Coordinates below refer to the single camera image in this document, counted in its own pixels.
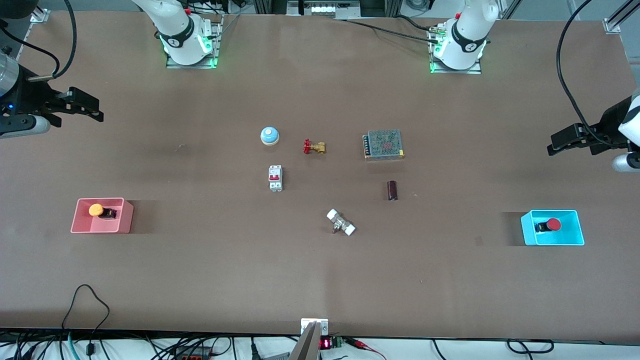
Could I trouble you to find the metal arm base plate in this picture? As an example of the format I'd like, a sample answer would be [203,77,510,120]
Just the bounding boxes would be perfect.
[429,24,483,75]
[166,19,221,70]

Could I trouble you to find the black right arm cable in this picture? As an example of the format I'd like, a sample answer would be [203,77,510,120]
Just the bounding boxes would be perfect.
[0,0,77,82]

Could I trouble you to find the black base power cable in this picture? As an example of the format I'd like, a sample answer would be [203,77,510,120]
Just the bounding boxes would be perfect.
[336,14,443,45]

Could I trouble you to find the blue plastic bin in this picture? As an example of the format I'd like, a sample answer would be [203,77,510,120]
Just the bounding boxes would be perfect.
[520,209,585,247]

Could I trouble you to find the pink plastic bin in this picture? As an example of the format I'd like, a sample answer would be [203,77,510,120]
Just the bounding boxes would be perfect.
[70,197,134,235]

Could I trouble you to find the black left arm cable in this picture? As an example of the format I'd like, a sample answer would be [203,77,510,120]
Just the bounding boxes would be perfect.
[556,0,623,149]

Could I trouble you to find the yellow push button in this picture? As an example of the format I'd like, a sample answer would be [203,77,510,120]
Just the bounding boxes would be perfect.
[88,203,118,220]

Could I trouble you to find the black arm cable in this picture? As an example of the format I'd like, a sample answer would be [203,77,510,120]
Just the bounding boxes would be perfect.
[0,0,77,82]
[556,0,623,149]

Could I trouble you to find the black coiled cable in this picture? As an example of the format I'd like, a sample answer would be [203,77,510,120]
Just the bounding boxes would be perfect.
[506,338,555,355]

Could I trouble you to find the grey metal camera mount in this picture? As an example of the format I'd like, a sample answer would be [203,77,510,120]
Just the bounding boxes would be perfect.
[288,318,330,360]

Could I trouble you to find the metal mesh power supply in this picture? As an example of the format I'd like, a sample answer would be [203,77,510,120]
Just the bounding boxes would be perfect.
[362,129,405,161]

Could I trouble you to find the thin black looped cable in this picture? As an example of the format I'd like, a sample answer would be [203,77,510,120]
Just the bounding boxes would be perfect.
[61,284,111,332]

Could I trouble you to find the red clip wire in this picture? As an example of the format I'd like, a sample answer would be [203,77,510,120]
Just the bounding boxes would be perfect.
[344,337,388,360]

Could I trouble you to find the metal valve white caps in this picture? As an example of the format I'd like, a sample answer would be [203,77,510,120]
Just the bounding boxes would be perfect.
[326,208,357,237]

